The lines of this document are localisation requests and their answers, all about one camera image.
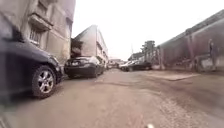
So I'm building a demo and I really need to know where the brown-grey worn asphalt road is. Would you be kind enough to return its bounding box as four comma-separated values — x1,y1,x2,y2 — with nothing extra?
0,68,224,128

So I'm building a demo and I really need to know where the row of parked cars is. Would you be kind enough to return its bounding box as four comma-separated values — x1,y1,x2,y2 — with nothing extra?
118,59,153,73

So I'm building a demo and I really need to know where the black sedan car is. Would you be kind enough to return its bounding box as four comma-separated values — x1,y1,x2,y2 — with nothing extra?
63,55,106,80

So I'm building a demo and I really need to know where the dark car with alloy wheel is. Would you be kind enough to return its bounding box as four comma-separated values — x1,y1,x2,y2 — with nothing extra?
0,30,66,105

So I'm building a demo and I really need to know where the person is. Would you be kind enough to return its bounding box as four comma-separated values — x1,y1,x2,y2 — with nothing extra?
208,38,219,72

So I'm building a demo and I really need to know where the long grey wall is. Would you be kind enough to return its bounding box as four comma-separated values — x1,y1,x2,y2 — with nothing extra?
156,9,224,73

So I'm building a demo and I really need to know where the beige building with barred windows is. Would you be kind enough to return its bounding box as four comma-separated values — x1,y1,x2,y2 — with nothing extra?
0,0,77,65

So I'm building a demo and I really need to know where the tree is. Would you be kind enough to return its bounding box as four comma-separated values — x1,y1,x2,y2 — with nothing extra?
141,40,157,63

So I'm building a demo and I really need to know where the pale multi-storey building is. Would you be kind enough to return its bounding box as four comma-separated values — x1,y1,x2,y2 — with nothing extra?
70,24,110,65

